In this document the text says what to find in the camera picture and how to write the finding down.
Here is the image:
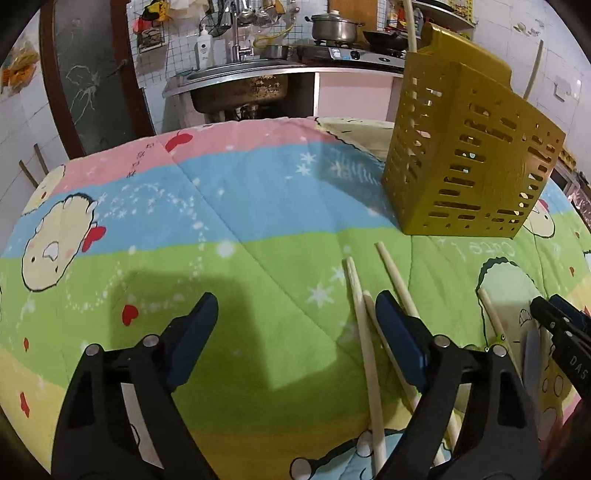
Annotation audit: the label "rectangular wooden cutting board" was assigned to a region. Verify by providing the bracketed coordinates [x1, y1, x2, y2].
[330, 0, 379, 28]

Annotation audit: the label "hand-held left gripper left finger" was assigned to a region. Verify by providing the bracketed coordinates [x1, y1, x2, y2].
[51, 292, 219, 480]

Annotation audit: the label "wire wall rack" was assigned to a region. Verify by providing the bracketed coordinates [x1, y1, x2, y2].
[134, 0, 168, 52]

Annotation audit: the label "white hanging bag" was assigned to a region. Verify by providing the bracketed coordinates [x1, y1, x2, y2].
[166, 0, 200, 20]

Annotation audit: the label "steel sink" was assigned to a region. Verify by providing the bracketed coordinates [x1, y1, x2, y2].
[164, 60, 319, 124]

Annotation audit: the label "steel corner shelf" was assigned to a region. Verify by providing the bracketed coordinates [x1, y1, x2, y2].
[411, 0, 476, 40]

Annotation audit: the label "steel pot with lid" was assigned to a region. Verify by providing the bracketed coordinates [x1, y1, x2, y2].
[307, 11, 365, 43]

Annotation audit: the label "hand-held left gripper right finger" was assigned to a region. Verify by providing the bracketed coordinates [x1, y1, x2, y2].
[375, 290, 543, 480]

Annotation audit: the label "steel faucet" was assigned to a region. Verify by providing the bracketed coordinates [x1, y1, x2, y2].
[228, 0, 256, 63]

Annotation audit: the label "yellow hose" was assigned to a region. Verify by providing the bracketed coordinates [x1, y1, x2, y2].
[252, 21, 296, 49]

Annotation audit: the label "wooden chopstick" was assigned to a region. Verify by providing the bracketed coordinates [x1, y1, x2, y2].
[477, 287, 523, 384]
[375, 241, 462, 448]
[523, 41, 544, 100]
[363, 294, 448, 467]
[344, 257, 387, 469]
[403, 0, 419, 52]

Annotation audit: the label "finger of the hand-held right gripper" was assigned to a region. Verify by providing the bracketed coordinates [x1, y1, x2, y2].
[551, 294, 591, 341]
[530, 296, 591, 398]

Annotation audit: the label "row of hanging steel utensils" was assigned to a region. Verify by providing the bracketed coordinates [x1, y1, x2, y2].
[231, 0, 288, 27]

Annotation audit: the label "white wall socket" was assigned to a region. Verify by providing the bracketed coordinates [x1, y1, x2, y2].
[551, 76, 583, 103]

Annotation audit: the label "yellow slotted utensil holder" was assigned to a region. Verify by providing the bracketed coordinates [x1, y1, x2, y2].
[381, 22, 567, 239]

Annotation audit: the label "black wok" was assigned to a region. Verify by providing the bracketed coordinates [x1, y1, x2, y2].
[362, 28, 411, 51]

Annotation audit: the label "dark door with frosted glass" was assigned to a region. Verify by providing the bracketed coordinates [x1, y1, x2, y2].
[39, 0, 158, 158]

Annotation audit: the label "pink cabinet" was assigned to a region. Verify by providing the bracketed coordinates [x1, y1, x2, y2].
[286, 67, 407, 126]

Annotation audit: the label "printed cartoon blanket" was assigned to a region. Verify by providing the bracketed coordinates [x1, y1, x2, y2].
[0, 115, 591, 480]

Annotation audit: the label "steel gas stove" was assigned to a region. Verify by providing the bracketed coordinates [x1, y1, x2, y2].
[295, 41, 407, 64]

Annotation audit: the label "hanging snack bags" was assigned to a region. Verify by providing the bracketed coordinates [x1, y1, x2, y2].
[0, 41, 42, 94]

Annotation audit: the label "white soap pump bottle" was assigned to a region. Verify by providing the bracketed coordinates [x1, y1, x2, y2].
[194, 23, 214, 68]

